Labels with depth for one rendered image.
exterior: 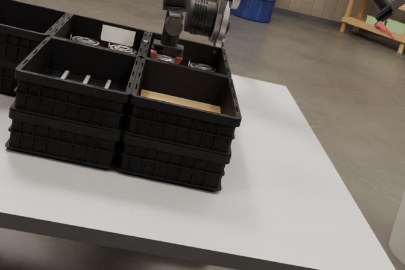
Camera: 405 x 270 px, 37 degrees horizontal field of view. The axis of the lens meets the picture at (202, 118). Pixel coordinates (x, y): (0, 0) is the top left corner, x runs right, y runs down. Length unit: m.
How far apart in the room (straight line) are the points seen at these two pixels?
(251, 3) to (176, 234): 7.60
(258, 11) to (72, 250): 6.76
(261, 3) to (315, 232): 7.43
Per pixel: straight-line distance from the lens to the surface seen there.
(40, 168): 1.63
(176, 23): 1.92
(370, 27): 10.00
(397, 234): 3.31
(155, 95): 1.94
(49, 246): 2.60
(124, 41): 2.35
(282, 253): 1.51
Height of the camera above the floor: 1.43
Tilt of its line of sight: 19 degrees down
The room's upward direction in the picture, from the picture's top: 14 degrees clockwise
